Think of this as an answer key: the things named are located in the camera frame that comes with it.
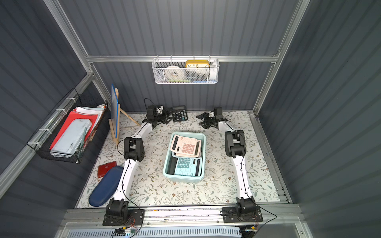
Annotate white wire wall basket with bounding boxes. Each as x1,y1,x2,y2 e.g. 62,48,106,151
152,58,220,84

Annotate white papers in basket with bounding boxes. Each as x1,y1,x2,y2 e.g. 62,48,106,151
73,104,106,140

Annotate red stapler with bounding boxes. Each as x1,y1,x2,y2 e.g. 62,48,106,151
97,161,117,178

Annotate navy blue case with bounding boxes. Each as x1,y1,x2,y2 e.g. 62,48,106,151
88,166,123,207

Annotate pink calculator back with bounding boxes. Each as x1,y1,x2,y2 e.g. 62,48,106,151
169,134,201,158

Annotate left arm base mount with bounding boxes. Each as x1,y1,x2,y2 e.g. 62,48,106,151
102,208,145,227

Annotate mint green storage box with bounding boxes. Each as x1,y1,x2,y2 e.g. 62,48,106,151
163,131,206,183

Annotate black calculator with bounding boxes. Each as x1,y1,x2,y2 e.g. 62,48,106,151
166,156,178,175
171,105,188,123

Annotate white tape roll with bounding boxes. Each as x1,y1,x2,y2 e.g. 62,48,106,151
164,65,185,80

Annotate blue calculator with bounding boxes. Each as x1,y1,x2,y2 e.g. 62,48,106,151
175,157,202,177

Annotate floral table mat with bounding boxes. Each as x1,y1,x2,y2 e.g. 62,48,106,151
75,110,291,209

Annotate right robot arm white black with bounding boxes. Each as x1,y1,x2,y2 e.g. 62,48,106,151
196,108,257,219

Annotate wooden easel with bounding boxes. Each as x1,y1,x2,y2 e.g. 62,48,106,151
109,103,140,146

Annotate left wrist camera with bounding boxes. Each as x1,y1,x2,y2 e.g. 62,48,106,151
147,105,164,118

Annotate yellow clock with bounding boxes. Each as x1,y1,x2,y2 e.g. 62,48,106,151
186,59,210,69

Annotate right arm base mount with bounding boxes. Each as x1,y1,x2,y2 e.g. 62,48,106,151
219,206,264,223

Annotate black wire side basket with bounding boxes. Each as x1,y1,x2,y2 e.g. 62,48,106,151
27,91,108,164

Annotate blue framed whiteboard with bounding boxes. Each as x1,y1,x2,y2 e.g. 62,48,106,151
111,84,120,139

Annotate red folder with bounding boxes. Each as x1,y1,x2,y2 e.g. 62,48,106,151
49,111,99,155

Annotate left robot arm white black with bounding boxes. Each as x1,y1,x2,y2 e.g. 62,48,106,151
105,106,171,225

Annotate small circuit board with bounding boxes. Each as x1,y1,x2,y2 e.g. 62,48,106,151
112,227,136,237

